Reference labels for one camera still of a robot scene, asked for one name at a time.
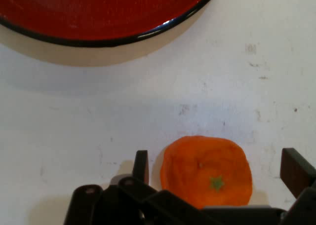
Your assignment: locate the red enamel plate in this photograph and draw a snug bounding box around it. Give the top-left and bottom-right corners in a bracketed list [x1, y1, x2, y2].
[0, 0, 222, 48]

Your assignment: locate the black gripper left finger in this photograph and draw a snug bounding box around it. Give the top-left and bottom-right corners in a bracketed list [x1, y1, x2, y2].
[64, 150, 206, 225]

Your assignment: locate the orange toy tangerine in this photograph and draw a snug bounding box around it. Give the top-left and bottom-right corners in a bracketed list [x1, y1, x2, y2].
[159, 135, 253, 210]

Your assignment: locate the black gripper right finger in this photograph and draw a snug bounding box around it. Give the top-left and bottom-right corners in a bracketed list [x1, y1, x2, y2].
[280, 148, 316, 225]

